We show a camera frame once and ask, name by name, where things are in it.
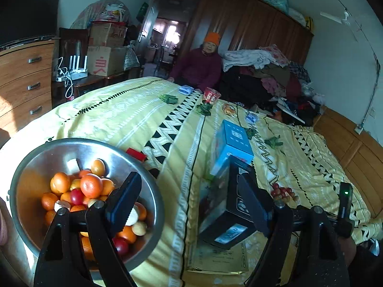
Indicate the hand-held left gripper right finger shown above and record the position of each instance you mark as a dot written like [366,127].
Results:
[257,206]

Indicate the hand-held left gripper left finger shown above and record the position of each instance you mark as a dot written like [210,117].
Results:
[124,206]

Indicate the tan longan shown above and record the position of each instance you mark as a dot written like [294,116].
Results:
[139,228]

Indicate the red grape bunch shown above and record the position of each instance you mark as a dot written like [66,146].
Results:
[281,190]

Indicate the large red tomato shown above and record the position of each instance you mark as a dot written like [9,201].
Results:
[78,196]
[121,245]

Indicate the heap of oranges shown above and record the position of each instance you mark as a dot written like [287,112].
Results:
[91,185]

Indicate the white cube-shaped piece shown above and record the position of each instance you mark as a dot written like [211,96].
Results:
[73,165]

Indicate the stainless steel bowl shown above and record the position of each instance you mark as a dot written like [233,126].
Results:
[45,161]

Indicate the black cardboard box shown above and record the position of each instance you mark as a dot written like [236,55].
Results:
[230,197]

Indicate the small red block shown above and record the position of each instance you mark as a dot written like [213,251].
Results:
[136,154]

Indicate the green bok choy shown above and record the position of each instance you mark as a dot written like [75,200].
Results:
[169,98]
[250,133]
[273,142]
[205,109]

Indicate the blue green cardboard box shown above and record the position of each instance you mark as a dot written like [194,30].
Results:
[235,143]

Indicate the flat gold box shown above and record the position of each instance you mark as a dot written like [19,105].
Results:
[215,260]

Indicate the blue white packet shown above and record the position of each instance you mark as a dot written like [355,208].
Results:
[185,89]
[252,118]

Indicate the yellow patterned blanket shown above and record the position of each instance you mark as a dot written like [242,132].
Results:
[104,119]

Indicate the orange snack bag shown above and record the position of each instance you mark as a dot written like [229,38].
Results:
[229,109]

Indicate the red instant noodle cup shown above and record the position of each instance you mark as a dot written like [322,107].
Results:
[211,94]

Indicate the pile of clothes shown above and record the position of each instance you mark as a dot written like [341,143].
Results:
[269,80]

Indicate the dark wooden side table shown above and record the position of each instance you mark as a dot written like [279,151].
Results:
[92,82]

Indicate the white router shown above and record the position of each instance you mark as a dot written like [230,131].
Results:
[78,70]

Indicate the red printed cardboard box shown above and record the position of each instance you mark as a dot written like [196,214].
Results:
[106,61]

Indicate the wooden chest of drawers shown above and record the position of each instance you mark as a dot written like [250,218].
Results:
[27,83]

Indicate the plain brown cardboard box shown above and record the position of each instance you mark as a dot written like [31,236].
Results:
[107,34]

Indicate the brown wooden wardrobe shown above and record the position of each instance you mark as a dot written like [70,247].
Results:
[248,21]

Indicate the grey door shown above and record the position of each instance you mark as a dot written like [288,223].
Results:
[151,21]

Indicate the white ceiling fan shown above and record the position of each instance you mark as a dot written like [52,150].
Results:
[338,18]

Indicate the teal plastic bag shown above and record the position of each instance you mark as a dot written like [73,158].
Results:
[276,1]

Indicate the black television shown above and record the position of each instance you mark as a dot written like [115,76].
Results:
[27,18]

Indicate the wooden bed frame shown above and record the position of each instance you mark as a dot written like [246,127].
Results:
[353,155]

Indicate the white wall socket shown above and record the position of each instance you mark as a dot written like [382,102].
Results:
[358,129]

